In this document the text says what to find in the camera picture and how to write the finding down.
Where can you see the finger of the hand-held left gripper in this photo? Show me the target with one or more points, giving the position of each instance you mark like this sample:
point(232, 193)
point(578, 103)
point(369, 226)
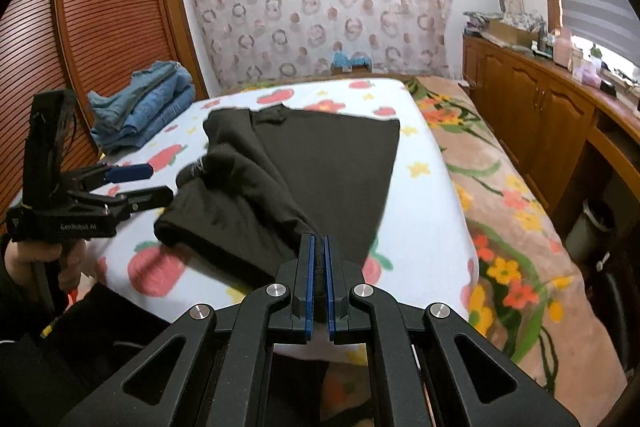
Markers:
point(150, 197)
point(127, 173)

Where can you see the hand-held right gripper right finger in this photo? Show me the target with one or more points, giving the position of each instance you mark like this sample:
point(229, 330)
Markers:
point(330, 287)

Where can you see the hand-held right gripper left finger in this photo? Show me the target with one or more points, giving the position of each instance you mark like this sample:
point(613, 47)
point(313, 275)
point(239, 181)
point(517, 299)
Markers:
point(311, 287)

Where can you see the teal folded pants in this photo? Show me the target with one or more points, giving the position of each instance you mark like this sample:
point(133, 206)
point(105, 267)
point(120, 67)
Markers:
point(115, 109)

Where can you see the person's left hand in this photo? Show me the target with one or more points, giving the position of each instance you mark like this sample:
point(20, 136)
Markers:
point(20, 269)

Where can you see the blue denim jeans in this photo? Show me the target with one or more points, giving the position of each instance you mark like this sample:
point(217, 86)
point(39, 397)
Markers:
point(160, 117)

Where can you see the strawberry printed blanket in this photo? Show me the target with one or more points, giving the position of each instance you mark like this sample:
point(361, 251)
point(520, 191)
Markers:
point(430, 187)

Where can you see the wooden slatted wardrobe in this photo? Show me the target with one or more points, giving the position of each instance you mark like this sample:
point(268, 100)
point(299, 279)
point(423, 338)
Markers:
point(110, 7)

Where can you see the floral beige blanket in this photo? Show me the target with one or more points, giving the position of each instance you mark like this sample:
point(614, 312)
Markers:
point(505, 227)

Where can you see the wooden cabinet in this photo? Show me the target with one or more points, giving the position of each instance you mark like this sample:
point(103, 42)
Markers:
point(520, 107)

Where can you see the grey trash bin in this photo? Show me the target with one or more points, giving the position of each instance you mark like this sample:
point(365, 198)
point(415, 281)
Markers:
point(587, 232)

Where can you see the patterned cloth pile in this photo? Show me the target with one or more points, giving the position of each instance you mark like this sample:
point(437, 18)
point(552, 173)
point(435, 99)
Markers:
point(480, 16)

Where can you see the open cardboard box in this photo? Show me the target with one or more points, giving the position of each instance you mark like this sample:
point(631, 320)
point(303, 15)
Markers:
point(510, 32)

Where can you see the pink container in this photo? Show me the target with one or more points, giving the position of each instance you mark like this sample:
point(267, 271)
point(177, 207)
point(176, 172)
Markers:
point(564, 47)

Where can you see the pale purple packet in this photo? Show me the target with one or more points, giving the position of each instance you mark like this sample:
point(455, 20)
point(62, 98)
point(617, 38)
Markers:
point(587, 72)

